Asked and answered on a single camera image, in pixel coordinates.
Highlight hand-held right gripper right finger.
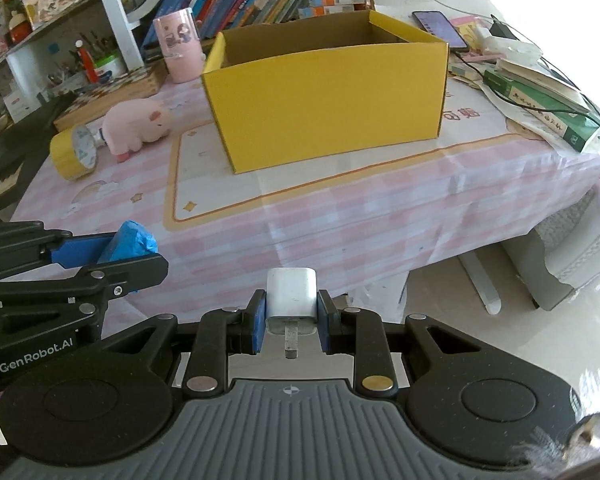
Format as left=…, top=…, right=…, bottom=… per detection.
left=316, top=289, right=487, bottom=402

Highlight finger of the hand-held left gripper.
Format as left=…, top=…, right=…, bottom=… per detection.
left=0, top=254, right=170, bottom=331
left=0, top=219, right=117, bottom=277

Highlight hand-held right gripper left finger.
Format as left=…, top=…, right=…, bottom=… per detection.
left=100, top=289, right=268, bottom=402

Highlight blue wrapper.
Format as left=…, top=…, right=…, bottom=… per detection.
left=99, top=220, right=159, bottom=265

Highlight white charger plug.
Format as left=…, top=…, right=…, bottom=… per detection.
left=265, top=267, right=319, bottom=359

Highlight yellow cardboard box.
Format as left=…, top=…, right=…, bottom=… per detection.
left=201, top=9, right=450, bottom=176

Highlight yellow tape roll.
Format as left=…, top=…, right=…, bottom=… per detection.
left=49, top=124, right=99, bottom=182

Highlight pink checked tablecloth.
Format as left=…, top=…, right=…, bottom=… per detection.
left=10, top=25, right=600, bottom=338

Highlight black electronic keyboard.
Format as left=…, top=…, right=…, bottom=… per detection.
left=0, top=94, right=76, bottom=211

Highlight pink plush pig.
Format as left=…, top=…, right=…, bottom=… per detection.
left=101, top=99, right=172, bottom=163

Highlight white box red label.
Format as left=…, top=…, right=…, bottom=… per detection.
left=2, top=87, right=33, bottom=123

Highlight wooden chessboard box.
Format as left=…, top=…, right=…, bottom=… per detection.
left=52, top=64, right=168, bottom=133

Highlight red tassel ornament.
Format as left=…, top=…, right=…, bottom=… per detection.
left=75, top=40, right=101, bottom=85

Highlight green-lidded white tub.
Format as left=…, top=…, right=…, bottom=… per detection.
left=94, top=50, right=128, bottom=81

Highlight pink cylindrical container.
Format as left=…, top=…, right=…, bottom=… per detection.
left=152, top=7, right=203, bottom=84

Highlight white bookshelf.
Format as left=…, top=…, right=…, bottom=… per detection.
left=0, top=0, right=461, bottom=126

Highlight white patterned cover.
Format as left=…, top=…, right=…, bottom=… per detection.
left=530, top=175, right=600, bottom=311

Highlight thick green book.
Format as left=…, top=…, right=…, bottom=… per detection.
left=482, top=67, right=600, bottom=154

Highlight black smartphone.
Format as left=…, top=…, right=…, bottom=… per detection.
left=411, top=10, right=471, bottom=52

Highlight beige book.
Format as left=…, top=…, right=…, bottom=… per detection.
left=495, top=57, right=591, bottom=111

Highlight pink yellow notepad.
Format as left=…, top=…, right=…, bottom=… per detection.
left=450, top=16, right=491, bottom=53

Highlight translucent plastic box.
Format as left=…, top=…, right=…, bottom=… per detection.
left=475, top=27, right=543, bottom=65

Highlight white paper sheets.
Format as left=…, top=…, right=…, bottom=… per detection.
left=372, top=0, right=496, bottom=26

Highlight black power adapter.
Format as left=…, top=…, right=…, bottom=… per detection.
left=489, top=20, right=518, bottom=41

